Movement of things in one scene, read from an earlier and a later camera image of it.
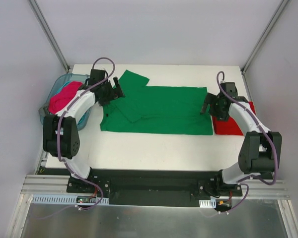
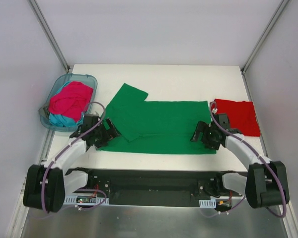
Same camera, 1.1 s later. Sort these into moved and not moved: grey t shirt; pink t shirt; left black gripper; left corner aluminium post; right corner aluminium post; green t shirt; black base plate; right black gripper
Moved: green t shirt; right black gripper; left black gripper
Not moved: grey t shirt; left corner aluminium post; right corner aluminium post; black base plate; pink t shirt
